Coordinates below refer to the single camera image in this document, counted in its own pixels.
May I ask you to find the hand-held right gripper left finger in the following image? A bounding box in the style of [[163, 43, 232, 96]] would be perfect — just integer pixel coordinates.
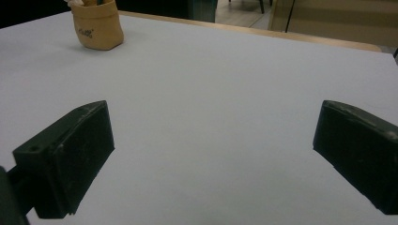
[[12, 99, 115, 219]]

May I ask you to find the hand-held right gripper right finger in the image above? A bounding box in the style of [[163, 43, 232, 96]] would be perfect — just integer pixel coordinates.
[[313, 99, 398, 216]]

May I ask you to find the brown cup with small figure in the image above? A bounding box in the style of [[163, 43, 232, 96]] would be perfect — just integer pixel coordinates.
[[64, 0, 125, 52]]

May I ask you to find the beige wooden cabinet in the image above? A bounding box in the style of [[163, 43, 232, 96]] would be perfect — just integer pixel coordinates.
[[268, 0, 398, 49]]

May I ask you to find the white table mat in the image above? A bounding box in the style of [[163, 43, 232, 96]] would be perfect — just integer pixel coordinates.
[[0, 11, 398, 225]]

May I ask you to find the dark cabinet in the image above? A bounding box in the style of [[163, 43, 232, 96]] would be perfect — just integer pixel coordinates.
[[187, 0, 219, 23]]

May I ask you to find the black hanging cable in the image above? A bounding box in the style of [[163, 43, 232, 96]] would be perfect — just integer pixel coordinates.
[[284, 0, 297, 34]]

